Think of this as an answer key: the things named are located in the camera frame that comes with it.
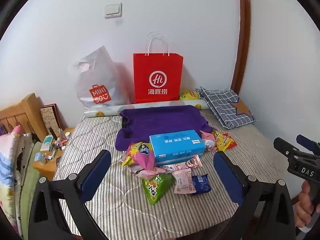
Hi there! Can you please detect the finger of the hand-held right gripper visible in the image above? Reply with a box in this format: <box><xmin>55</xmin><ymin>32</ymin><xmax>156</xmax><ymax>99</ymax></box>
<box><xmin>273</xmin><ymin>137</ymin><xmax>300</xmax><ymax>167</ymax></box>
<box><xmin>296</xmin><ymin>134</ymin><xmax>320</xmax><ymax>157</ymax></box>

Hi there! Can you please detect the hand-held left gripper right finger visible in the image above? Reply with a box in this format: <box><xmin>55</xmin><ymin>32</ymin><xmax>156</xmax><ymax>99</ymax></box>
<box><xmin>213</xmin><ymin>151</ymin><xmax>297</xmax><ymax>240</ymax></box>

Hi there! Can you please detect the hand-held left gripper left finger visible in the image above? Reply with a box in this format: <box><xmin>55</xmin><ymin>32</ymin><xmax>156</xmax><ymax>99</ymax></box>
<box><xmin>28</xmin><ymin>149</ymin><xmax>112</xmax><ymax>240</ymax></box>

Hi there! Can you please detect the small blue snack packet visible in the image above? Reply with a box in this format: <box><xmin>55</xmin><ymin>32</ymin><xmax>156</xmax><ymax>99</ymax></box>
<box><xmin>192</xmin><ymin>174</ymin><xmax>212</xmax><ymax>195</ymax></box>

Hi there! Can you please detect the red candy packet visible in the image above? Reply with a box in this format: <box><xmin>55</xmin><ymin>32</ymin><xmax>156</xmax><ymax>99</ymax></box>
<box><xmin>225</xmin><ymin>134</ymin><xmax>237</xmax><ymax>148</ymax></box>

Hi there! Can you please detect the yellow candy packet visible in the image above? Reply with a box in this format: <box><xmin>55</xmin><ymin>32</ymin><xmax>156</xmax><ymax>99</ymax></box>
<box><xmin>212</xmin><ymin>130</ymin><xmax>232</xmax><ymax>152</ymax></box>

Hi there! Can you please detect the yellow snack packet blue logo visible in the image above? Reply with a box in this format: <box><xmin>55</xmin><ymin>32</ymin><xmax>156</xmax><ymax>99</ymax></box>
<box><xmin>121</xmin><ymin>142</ymin><xmax>153</xmax><ymax>167</ymax></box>

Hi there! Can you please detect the pink foil snack packet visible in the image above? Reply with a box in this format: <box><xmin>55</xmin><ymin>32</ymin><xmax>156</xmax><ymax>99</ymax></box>
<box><xmin>129</xmin><ymin>152</ymin><xmax>165</xmax><ymax>178</ymax></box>

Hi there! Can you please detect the purple towel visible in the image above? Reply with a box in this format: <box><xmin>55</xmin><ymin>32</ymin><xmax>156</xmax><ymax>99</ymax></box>
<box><xmin>115</xmin><ymin>105</ymin><xmax>210</xmax><ymax>152</ymax></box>

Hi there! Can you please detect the person's right hand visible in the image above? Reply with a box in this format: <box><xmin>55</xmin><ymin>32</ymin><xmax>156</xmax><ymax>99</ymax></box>
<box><xmin>294</xmin><ymin>180</ymin><xmax>320</xmax><ymax>228</ymax></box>

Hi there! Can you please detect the pink swirl snack packet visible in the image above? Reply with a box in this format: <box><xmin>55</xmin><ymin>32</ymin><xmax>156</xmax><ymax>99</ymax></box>
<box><xmin>200</xmin><ymin>130</ymin><xmax>218</xmax><ymax>152</ymax></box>

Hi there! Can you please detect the pink bear print packet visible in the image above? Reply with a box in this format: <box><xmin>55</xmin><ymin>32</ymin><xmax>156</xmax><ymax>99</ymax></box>
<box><xmin>160</xmin><ymin>154</ymin><xmax>202</xmax><ymax>173</ymax></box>

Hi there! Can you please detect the wooden nightstand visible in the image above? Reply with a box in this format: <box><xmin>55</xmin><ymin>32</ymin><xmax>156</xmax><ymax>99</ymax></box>
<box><xmin>32</xmin><ymin>127</ymin><xmax>75</xmax><ymax>180</ymax></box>

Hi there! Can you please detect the teal white box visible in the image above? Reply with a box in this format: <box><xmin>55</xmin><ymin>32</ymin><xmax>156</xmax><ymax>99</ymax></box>
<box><xmin>40</xmin><ymin>135</ymin><xmax>54</xmax><ymax>152</ymax></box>

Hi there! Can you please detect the blue tissue pack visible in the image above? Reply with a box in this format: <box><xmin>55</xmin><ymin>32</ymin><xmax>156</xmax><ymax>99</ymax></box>
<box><xmin>149</xmin><ymin>129</ymin><xmax>206</xmax><ymax>167</ymax></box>

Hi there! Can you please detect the rolled printed mat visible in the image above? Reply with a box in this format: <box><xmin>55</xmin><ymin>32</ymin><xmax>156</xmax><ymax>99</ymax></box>
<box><xmin>84</xmin><ymin>99</ymin><xmax>208</xmax><ymax>118</ymax></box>

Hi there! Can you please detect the striped mattress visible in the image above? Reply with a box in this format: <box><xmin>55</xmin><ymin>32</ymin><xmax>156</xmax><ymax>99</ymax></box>
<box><xmin>52</xmin><ymin>105</ymin><xmax>295</xmax><ymax>240</ymax></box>

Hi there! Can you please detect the folded grey checked cloth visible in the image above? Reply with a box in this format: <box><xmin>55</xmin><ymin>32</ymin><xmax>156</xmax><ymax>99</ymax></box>
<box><xmin>195</xmin><ymin>87</ymin><xmax>257</xmax><ymax>130</ymax></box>

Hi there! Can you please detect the brown patterned book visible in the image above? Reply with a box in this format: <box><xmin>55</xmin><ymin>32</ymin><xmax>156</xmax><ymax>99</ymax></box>
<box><xmin>40</xmin><ymin>103</ymin><xmax>62</xmax><ymax>133</ymax></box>

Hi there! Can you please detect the colourful printed pillow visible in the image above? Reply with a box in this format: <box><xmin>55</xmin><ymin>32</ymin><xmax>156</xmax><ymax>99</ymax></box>
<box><xmin>0</xmin><ymin>125</ymin><xmax>28</xmax><ymax>230</ymax></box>

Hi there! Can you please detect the yellow green snack packet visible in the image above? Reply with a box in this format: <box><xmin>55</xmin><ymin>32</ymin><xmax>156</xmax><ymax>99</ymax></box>
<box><xmin>179</xmin><ymin>90</ymin><xmax>200</xmax><ymax>101</ymax></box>

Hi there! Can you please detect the white plastic bag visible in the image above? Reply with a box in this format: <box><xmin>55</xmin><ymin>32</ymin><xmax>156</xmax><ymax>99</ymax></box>
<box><xmin>67</xmin><ymin>45</ymin><xmax>130</xmax><ymax>107</ymax></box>

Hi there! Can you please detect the light wooden headboard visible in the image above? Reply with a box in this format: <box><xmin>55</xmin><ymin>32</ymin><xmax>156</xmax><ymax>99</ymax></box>
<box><xmin>0</xmin><ymin>93</ymin><xmax>49</xmax><ymax>140</ymax></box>

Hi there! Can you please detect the red paper bag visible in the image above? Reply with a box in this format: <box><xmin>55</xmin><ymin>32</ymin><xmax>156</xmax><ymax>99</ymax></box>
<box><xmin>133</xmin><ymin>32</ymin><xmax>184</xmax><ymax>104</ymax></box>

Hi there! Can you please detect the brown wooden door frame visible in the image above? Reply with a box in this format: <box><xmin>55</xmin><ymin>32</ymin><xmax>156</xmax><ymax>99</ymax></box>
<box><xmin>230</xmin><ymin>0</ymin><xmax>251</xmax><ymax>98</ymax></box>

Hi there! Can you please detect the white light switch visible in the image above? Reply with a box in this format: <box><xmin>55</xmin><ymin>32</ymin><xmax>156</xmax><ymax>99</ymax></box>
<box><xmin>104</xmin><ymin>2</ymin><xmax>123</xmax><ymax>19</ymax></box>

